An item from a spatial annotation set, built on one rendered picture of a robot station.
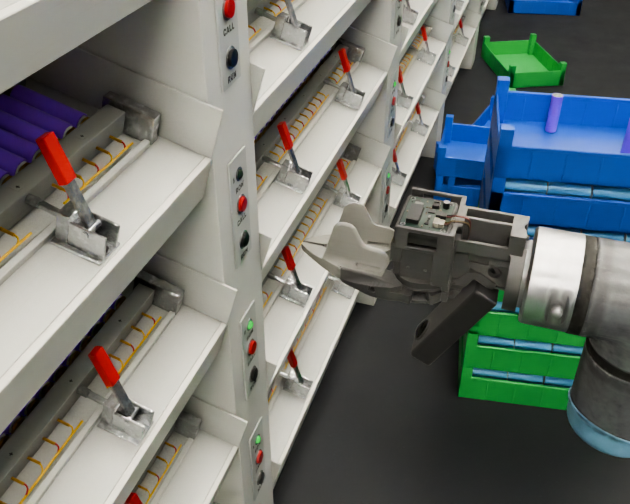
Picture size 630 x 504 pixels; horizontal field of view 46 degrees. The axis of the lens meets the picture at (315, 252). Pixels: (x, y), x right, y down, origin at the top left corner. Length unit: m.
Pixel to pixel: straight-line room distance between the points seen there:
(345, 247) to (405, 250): 0.06
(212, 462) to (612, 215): 0.70
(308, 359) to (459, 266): 0.62
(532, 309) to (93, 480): 0.40
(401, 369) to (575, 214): 0.49
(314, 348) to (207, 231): 0.62
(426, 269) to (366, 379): 0.80
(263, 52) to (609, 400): 0.51
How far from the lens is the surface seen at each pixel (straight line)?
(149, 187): 0.62
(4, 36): 0.43
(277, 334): 1.04
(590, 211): 1.21
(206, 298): 0.77
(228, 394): 0.86
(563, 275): 0.66
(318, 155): 1.06
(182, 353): 0.74
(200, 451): 0.90
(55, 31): 0.47
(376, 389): 1.45
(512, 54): 3.00
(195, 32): 0.63
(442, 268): 0.67
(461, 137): 2.12
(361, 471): 1.33
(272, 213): 0.93
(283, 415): 1.19
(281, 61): 0.85
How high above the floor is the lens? 1.05
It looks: 36 degrees down
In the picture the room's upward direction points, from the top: straight up
